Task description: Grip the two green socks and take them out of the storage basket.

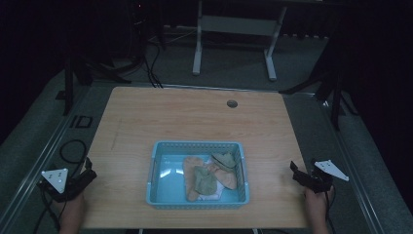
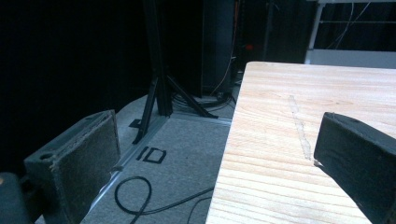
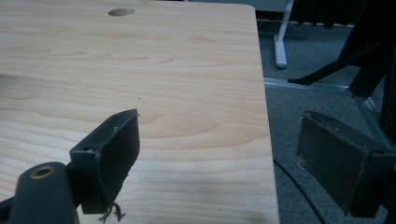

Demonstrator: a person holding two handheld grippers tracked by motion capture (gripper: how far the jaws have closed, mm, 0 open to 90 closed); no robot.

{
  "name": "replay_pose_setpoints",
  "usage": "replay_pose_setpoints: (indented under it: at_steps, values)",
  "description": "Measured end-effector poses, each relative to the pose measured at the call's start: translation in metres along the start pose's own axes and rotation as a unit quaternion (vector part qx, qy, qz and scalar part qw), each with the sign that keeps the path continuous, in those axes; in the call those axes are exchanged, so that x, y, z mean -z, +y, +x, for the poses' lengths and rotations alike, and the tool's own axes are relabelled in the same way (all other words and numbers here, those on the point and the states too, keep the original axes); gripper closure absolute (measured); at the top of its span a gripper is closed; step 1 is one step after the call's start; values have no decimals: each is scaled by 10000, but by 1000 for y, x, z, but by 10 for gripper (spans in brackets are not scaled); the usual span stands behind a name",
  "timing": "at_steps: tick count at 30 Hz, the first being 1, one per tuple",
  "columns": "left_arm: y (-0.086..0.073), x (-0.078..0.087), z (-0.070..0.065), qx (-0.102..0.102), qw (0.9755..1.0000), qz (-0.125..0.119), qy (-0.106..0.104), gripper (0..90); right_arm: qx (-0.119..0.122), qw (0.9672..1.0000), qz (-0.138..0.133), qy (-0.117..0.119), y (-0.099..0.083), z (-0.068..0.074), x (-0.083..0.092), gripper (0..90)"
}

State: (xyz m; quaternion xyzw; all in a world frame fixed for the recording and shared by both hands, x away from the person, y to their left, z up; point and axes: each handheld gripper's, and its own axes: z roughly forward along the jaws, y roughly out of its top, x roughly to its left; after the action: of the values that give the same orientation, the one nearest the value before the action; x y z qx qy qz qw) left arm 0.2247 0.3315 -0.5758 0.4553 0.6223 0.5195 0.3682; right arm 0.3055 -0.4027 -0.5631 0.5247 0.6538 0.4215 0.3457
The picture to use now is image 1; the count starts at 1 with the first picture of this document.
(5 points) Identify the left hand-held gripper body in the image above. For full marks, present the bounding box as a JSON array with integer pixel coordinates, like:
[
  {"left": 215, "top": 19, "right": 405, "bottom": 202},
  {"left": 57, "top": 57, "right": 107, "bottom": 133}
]
[{"left": 38, "top": 167, "right": 95, "bottom": 203}]

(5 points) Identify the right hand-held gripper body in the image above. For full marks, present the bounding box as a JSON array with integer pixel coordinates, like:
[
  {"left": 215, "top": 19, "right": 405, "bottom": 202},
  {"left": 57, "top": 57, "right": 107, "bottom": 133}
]
[{"left": 292, "top": 159, "right": 351, "bottom": 195}]

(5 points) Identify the person's left hand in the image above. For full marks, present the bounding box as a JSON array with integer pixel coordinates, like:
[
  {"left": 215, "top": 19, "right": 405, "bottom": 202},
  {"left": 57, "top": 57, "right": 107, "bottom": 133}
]
[{"left": 53, "top": 191, "right": 86, "bottom": 216}]

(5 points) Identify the person's right hand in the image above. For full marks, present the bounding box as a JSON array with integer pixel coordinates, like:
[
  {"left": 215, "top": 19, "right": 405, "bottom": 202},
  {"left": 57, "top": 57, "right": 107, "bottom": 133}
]
[{"left": 303, "top": 185, "right": 336, "bottom": 211}]

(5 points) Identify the wide tan sock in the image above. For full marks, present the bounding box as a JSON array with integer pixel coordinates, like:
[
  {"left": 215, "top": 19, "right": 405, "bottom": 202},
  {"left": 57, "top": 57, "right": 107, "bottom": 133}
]
[{"left": 207, "top": 162, "right": 239, "bottom": 191}]

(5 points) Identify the green striped sock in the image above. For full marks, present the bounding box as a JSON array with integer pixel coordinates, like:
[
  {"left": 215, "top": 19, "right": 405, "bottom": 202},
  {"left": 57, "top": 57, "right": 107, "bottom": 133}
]
[{"left": 210, "top": 151, "right": 238, "bottom": 173}]

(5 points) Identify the black stand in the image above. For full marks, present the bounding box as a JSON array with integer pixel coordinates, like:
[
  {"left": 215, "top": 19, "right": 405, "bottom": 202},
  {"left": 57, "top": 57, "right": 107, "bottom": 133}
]
[
  {"left": 278, "top": 72, "right": 359, "bottom": 132},
  {"left": 56, "top": 53, "right": 132, "bottom": 117}
]

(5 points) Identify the blue plastic basket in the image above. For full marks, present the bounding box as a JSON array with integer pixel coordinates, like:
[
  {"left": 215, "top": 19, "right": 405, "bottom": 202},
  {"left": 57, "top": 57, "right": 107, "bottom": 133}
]
[{"left": 145, "top": 139, "right": 251, "bottom": 211}]

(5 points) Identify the white cloth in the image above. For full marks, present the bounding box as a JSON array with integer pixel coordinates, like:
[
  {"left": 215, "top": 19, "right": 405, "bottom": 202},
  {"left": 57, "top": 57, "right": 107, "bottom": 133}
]
[{"left": 197, "top": 180, "right": 226, "bottom": 201}]

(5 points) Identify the long tan sock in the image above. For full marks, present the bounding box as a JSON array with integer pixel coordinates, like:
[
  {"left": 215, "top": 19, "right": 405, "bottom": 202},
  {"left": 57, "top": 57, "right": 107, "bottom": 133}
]
[{"left": 182, "top": 156, "right": 205, "bottom": 203}]

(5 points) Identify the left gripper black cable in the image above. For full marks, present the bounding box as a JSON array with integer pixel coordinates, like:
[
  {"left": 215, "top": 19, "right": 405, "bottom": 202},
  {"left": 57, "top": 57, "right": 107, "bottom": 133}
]
[{"left": 31, "top": 184, "right": 62, "bottom": 234}]

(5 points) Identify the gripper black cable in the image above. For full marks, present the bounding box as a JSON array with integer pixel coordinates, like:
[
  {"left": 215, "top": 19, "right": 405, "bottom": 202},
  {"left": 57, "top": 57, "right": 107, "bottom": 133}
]
[
  {"left": 323, "top": 190, "right": 338, "bottom": 234},
  {"left": 31, "top": 184, "right": 62, "bottom": 234}
]

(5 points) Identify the looped black cable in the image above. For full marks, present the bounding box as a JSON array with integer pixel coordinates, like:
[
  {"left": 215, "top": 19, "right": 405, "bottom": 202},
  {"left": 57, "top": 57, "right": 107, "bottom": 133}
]
[{"left": 58, "top": 138, "right": 89, "bottom": 178}]

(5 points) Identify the metal floor rail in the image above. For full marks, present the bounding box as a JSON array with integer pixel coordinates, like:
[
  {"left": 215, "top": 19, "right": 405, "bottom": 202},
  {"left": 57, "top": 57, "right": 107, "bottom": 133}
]
[
  {"left": 0, "top": 85, "right": 95, "bottom": 228},
  {"left": 316, "top": 94, "right": 388, "bottom": 234}
]

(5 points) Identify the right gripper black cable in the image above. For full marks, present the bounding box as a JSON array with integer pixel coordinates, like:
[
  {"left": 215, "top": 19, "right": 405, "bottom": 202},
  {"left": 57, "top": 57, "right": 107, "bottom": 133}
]
[{"left": 323, "top": 190, "right": 338, "bottom": 234}]

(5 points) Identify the black floor cable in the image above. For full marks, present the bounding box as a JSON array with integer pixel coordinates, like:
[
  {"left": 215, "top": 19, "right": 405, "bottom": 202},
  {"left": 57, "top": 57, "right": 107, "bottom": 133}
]
[{"left": 141, "top": 40, "right": 165, "bottom": 90}]

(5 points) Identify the white metal desk frame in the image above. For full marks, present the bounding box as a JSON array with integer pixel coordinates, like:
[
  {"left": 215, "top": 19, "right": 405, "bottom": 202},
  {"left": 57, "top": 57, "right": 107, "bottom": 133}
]
[{"left": 191, "top": 0, "right": 288, "bottom": 82}]

